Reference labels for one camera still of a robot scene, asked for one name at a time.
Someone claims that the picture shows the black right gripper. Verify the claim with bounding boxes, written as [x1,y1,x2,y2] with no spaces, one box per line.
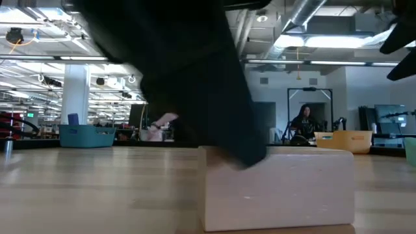
[379,0,416,82]

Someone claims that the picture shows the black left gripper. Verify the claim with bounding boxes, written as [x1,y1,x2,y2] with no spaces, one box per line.
[73,0,268,169]

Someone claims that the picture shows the teal green block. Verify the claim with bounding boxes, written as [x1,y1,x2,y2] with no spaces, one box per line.
[404,136,416,168]

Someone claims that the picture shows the pale wooden block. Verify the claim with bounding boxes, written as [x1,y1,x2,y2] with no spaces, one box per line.
[197,145,356,233]

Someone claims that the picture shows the person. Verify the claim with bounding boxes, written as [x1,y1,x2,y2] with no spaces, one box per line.
[290,103,327,145]
[139,112,179,142]

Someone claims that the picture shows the grey door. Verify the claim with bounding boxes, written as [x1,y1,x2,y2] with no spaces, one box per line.
[255,101,277,144]

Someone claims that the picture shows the long ceiling light strip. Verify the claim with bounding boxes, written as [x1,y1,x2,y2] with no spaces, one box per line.
[0,55,109,62]
[244,58,400,68]

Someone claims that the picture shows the black monitor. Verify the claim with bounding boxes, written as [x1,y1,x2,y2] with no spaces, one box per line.
[128,103,147,128]

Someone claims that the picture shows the bright ceiling lamp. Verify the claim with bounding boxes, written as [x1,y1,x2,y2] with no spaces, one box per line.
[274,34,374,49]

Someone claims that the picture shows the yellow plastic bin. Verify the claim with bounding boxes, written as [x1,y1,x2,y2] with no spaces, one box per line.
[313,130,374,155]

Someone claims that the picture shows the blue plastic bin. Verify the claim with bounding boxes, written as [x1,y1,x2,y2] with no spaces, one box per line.
[58,124,117,149]

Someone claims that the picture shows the white column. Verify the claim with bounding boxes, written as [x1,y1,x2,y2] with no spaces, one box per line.
[60,63,92,126]

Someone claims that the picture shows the wall screen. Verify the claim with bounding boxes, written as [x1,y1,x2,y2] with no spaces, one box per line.
[373,103,408,134]

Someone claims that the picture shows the black wall panel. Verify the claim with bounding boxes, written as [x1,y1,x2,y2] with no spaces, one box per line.
[358,106,374,133]

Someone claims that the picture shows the black rig frame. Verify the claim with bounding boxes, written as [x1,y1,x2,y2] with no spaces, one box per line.
[287,86,334,144]

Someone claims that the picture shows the silver ventilation duct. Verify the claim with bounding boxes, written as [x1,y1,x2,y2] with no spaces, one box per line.
[259,0,329,62]

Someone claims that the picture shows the black aluminium table frame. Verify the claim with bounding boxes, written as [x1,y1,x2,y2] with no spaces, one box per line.
[0,138,416,159]

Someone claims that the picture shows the metal post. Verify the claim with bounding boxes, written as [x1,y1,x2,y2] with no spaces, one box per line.
[3,136,14,157]

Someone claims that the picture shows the black ceiling cord reel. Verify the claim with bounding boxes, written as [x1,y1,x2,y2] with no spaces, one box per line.
[5,27,24,45]

